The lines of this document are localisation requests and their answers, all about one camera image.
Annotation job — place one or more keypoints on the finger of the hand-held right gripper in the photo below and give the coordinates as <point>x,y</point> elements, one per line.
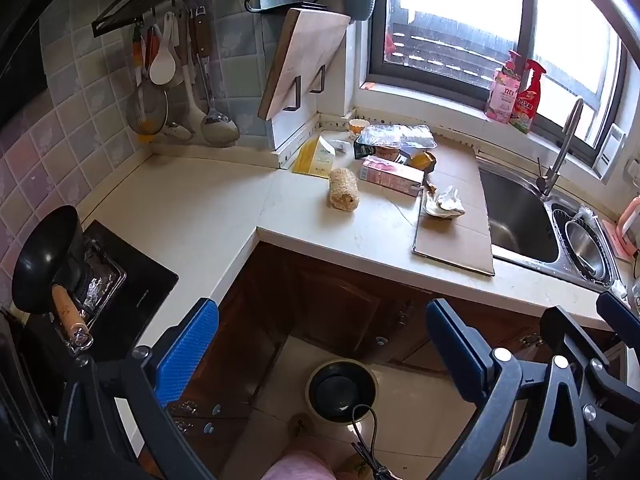
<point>570,332</point>
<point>620,312</point>

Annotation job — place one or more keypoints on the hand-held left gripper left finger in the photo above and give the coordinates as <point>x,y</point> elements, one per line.
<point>190,345</point>

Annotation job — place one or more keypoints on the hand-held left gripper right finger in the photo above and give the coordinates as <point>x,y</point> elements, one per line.
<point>457,350</point>

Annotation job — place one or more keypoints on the round bin with black bag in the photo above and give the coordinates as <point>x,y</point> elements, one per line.
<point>341,392</point>

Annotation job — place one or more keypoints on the white tissue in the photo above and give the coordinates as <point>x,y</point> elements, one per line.
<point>445,202</point>

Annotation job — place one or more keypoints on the long printed cardboard box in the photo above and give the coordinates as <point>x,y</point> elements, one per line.
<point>392,175</point>

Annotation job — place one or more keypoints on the orange-brown wrapper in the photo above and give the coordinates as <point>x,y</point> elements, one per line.
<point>424,160</point>

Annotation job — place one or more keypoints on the brown loofah roll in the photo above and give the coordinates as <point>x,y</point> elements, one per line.
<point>343,189</point>

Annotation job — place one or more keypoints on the dark green carton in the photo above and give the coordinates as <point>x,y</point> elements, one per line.
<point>366,150</point>

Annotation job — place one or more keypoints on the plastic package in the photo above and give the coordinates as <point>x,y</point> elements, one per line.
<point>397,136</point>

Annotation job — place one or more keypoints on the yellow carton box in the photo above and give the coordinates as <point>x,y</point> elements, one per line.
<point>315,157</point>

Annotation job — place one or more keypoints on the orange and white paper cup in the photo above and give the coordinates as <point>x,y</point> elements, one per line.
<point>358,129</point>

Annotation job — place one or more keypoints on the steel basin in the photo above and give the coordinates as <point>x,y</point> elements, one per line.
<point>585,250</point>

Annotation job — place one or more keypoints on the black gas stove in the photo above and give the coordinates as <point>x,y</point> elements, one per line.
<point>145,280</point>

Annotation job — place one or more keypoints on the pink plastic holder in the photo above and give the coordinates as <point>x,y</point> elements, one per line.
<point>629,230</point>

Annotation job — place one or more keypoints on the brown cardboard sheet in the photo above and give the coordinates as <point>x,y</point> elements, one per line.
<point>457,240</point>

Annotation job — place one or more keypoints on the stainless steel sink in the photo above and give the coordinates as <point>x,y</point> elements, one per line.
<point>520,215</point>

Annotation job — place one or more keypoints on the wooden base cabinet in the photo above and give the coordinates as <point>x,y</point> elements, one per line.
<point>340,300</point>

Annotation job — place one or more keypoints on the yellow slipper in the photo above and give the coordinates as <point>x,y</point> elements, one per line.
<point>357,466</point>
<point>300,424</point>

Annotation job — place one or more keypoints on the person's pink trousers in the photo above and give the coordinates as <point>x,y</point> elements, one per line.
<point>297,467</point>

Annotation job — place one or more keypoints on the steel faucet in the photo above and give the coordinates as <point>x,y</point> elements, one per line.
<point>562,145</point>

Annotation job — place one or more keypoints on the red spray bottle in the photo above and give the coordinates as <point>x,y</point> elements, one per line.
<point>529,102</point>

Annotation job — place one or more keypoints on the pink packet on windowsill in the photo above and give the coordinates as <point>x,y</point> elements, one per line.
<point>502,92</point>

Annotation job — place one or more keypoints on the orange strip on window sill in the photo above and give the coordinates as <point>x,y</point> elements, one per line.
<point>369,86</point>

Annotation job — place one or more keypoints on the white rice paddle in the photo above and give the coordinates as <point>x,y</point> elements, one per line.
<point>162,65</point>

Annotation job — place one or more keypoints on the wooden cutting board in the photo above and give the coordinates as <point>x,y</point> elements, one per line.
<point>305,60</point>

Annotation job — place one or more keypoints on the red cloth outside window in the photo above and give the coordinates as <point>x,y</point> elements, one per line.
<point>394,44</point>

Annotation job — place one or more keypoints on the black range hood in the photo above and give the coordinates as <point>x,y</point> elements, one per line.
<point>25,35</point>

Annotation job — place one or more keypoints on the grey-blue utensil holder cup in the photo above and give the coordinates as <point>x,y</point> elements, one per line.
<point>361,2</point>

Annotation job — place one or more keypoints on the white wall socket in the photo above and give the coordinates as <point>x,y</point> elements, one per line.
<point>611,152</point>

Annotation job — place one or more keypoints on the black cutting board bracket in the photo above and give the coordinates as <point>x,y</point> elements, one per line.
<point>295,95</point>
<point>320,82</point>

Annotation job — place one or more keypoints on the dark window frame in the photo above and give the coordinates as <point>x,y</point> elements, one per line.
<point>375,35</point>

